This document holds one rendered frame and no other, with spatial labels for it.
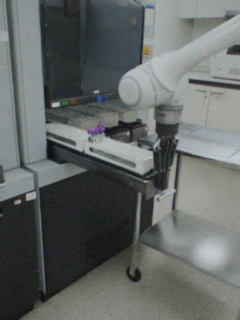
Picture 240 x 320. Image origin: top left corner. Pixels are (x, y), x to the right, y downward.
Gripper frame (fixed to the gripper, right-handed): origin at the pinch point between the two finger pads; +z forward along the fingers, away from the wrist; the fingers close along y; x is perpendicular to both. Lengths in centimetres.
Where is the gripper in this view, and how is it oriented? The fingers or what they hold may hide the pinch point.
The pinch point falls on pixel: (162, 179)
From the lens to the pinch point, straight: 108.5
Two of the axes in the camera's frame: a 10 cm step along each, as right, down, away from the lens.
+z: -0.3, 9.3, 3.6
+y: -6.8, 2.4, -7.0
